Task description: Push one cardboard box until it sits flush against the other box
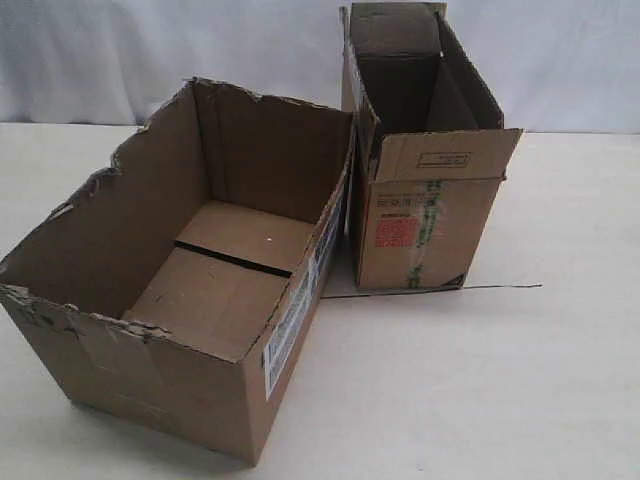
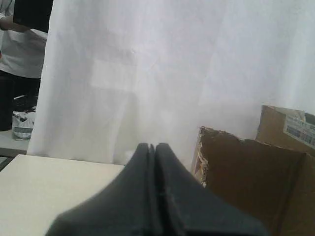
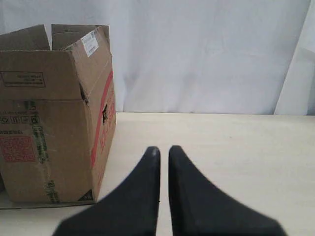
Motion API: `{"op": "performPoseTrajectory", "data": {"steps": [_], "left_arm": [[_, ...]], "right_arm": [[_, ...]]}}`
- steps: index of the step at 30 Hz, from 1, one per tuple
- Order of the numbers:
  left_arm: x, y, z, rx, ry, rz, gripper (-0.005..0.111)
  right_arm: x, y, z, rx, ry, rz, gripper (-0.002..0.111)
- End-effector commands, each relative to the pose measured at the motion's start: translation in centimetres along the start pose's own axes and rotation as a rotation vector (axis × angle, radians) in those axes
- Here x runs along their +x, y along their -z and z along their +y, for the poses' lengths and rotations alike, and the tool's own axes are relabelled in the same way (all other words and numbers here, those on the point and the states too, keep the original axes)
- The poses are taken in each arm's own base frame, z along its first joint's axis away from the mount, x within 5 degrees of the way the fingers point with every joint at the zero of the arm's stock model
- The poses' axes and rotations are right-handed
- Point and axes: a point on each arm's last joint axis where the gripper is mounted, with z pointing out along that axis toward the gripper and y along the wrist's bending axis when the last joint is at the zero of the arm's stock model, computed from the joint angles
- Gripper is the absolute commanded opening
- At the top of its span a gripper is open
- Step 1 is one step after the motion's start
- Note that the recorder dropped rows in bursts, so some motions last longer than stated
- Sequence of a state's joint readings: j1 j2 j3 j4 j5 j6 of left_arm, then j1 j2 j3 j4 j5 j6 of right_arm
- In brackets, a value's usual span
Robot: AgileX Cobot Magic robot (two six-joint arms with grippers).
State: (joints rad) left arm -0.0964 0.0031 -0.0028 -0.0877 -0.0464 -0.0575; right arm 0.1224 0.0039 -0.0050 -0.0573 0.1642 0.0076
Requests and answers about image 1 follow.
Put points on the tall cardboard box with flaps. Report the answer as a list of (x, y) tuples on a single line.
[(432, 146)]

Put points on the torn cardboard box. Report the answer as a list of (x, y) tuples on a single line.
[(175, 287)]

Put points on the thin black line marker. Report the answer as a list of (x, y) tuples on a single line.
[(362, 294)]

